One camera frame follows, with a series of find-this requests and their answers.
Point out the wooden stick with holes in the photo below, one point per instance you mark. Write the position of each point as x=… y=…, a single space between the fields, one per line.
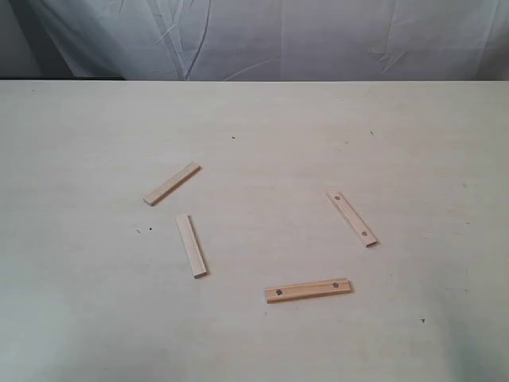
x=353 y=218
x=308 y=290

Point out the white wrinkled backdrop cloth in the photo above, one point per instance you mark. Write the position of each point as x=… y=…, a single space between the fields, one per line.
x=255 y=40

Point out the wooden stick with holes bottom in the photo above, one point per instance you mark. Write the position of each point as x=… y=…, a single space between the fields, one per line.
x=308 y=290

